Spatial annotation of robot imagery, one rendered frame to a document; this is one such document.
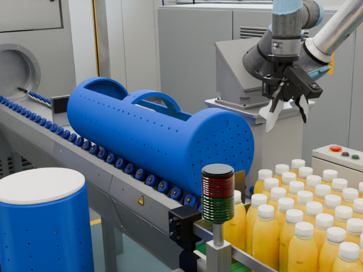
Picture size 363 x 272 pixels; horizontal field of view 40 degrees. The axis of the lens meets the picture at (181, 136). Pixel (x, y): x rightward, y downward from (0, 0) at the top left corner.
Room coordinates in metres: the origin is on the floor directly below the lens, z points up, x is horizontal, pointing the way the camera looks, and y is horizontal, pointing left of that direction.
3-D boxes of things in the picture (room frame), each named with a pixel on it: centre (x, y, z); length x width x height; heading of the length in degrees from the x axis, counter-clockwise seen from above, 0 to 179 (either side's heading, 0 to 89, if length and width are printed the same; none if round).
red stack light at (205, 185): (0.91, -0.07, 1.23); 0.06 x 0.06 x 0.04
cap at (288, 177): (1.32, -0.30, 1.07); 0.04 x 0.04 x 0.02
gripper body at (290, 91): (1.34, -0.28, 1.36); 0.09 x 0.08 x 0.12; 35
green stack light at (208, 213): (0.91, -0.07, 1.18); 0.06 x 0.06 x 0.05
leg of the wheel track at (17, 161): (3.06, 1.07, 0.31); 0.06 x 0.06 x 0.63; 35
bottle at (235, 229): (1.20, -0.13, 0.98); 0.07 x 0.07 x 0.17
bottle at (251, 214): (1.17, -0.19, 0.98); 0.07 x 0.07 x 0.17
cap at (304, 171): (1.36, -0.36, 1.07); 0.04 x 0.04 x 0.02
